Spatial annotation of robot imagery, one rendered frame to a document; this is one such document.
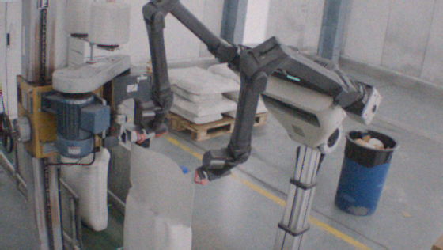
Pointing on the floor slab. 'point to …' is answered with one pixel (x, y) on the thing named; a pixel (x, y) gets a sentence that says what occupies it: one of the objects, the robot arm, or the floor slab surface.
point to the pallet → (198, 131)
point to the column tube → (36, 180)
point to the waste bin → (364, 172)
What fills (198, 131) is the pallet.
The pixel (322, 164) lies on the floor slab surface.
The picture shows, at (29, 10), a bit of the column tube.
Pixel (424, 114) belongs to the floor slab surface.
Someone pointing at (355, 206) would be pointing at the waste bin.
